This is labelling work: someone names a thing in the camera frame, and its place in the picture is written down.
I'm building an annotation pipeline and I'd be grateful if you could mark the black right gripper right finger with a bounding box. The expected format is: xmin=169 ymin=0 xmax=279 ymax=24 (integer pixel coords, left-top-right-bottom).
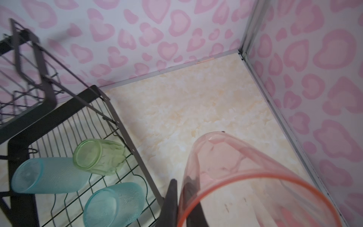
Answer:
xmin=183 ymin=182 xmax=209 ymax=227

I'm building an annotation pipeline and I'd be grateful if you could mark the aluminium corner frame right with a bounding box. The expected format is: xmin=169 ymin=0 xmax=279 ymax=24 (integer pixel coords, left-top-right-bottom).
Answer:
xmin=239 ymin=0 xmax=349 ymax=227

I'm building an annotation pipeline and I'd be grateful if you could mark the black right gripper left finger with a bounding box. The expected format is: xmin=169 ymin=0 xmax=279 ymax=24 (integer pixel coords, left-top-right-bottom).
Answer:
xmin=156 ymin=179 xmax=178 ymax=227

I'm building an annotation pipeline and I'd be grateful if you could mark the teal clear cup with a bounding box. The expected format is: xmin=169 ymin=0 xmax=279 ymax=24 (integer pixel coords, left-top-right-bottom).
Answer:
xmin=11 ymin=158 xmax=91 ymax=194
xmin=83 ymin=182 xmax=145 ymax=227

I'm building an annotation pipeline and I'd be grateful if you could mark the yellow-green clear cup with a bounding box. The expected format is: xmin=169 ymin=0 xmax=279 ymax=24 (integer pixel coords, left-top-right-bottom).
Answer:
xmin=73 ymin=139 xmax=126 ymax=176

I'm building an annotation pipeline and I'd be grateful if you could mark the clear pink plastic cup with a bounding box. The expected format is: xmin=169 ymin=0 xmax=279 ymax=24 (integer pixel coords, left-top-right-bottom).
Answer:
xmin=177 ymin=131 xmax=342 ymax=227

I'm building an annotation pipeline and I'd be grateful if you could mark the black wire dish rack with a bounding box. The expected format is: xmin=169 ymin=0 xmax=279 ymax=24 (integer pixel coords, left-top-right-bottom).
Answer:
xmin=1 ymin=19 xmax=164 ymax=227

